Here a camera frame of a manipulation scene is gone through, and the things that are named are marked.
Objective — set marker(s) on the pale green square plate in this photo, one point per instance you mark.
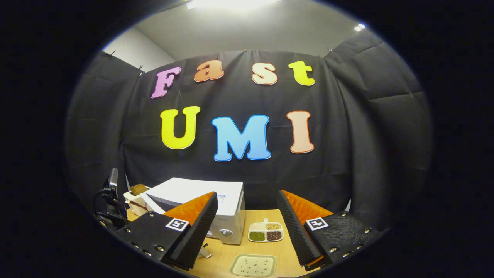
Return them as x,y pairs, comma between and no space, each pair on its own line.
253,265

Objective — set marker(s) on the white divided dish of beans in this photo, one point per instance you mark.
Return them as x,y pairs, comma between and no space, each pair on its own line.
266,232

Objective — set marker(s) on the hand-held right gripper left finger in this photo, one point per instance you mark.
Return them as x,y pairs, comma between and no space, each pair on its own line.
197,235

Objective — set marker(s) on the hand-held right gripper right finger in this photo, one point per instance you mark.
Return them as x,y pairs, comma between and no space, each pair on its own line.
295,231

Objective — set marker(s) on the white container with brown food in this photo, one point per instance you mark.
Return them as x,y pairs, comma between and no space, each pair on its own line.
135,200

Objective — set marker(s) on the white microwave oven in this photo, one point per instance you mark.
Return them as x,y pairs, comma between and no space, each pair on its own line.
193,189

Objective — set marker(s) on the large ceiling light panel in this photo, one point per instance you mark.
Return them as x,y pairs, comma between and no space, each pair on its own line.
231,3

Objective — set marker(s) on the small ceiling light panel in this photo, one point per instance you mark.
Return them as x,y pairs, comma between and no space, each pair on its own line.
359,27

